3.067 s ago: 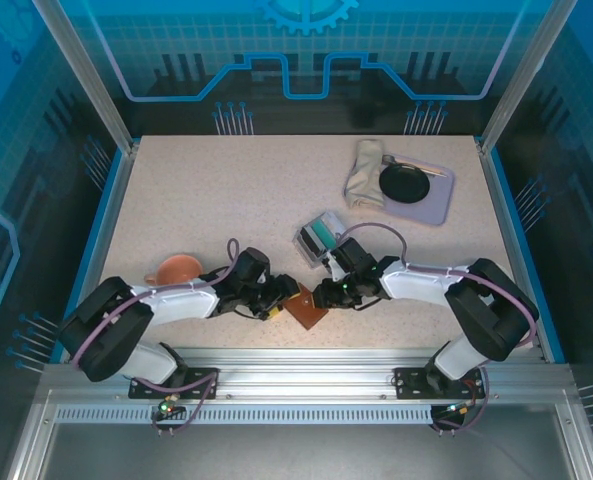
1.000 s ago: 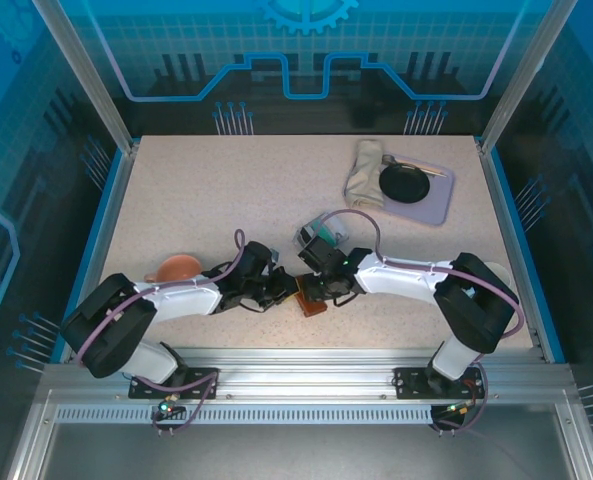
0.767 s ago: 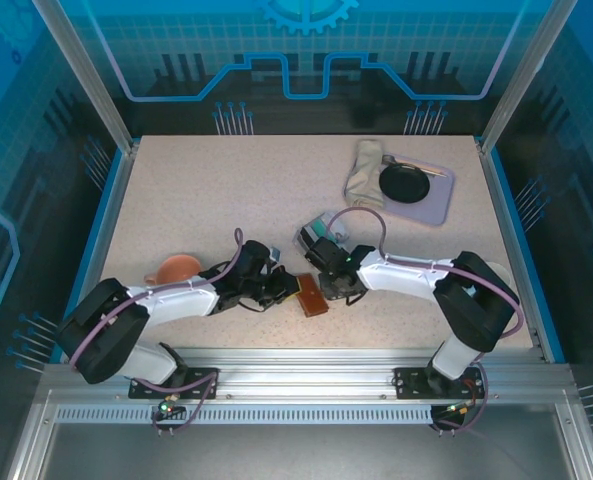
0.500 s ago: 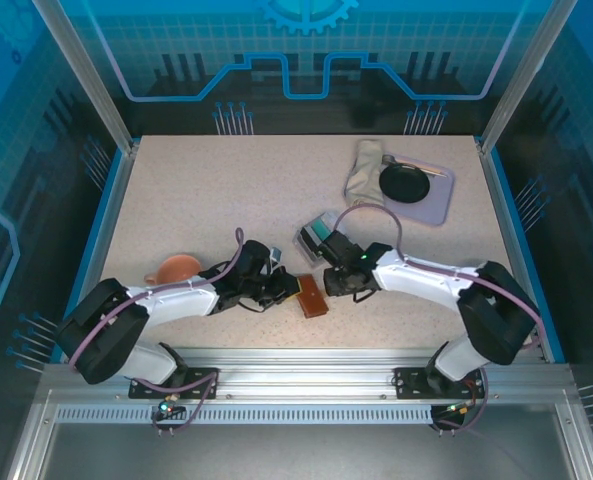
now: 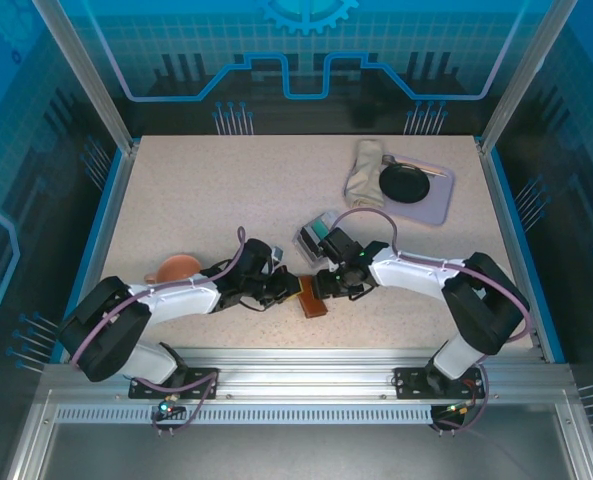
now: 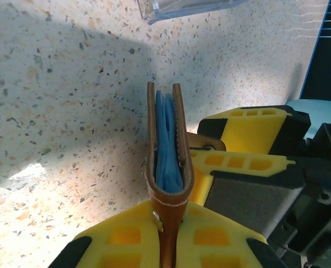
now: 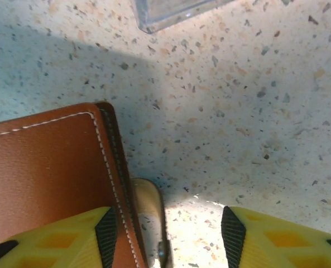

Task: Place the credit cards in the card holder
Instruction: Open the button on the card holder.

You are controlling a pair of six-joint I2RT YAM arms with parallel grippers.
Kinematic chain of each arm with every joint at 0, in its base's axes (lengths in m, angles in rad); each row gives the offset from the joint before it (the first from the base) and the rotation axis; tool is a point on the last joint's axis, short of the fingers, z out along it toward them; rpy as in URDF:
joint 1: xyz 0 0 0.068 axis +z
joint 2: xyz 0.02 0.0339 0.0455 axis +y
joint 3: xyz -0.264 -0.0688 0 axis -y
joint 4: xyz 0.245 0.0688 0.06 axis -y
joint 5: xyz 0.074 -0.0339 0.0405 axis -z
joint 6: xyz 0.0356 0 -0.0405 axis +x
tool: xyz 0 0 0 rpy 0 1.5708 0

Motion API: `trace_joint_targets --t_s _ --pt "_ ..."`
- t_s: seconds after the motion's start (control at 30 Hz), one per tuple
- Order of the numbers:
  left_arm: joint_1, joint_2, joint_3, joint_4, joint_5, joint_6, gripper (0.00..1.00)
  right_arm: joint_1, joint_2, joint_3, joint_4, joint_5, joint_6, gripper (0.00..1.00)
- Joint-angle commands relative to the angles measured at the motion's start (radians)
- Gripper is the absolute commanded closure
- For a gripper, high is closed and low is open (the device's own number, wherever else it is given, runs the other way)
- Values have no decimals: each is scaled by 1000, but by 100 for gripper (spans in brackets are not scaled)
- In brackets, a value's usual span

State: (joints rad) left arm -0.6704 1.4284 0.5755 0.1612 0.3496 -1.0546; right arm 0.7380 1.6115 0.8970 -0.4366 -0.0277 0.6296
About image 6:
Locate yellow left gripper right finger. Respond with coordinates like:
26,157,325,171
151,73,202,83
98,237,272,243
175,200,285,268

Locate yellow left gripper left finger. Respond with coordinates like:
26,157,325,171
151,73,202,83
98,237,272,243
52,200,164,268

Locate clear acrylic card box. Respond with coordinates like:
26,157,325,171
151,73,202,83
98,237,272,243
137,0,246,25

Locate blue table side strip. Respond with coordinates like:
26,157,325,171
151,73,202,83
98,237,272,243
298,0,331,101

